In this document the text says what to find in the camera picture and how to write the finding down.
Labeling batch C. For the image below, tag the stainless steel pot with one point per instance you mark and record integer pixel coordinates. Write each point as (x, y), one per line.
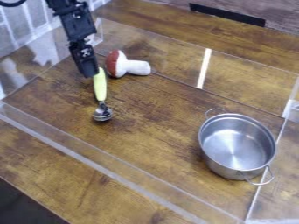
(237, 147)

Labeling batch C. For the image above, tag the clear acrylic triangle stand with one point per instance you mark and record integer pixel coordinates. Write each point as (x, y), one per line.
(85, 30)

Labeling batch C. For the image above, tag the red white plush mushroom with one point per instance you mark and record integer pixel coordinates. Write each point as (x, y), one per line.
(118, 65)

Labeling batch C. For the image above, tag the black bar on table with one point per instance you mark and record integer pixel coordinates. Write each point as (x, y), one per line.
(245, 19)

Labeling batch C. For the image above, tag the clear acrylic enclosure wall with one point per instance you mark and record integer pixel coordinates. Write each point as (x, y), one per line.
(133, 170)

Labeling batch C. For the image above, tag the green handled metal spoon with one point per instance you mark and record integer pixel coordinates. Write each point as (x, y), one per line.
(102, 112)

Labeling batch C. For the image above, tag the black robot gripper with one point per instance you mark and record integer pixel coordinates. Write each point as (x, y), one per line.
(69, 9)

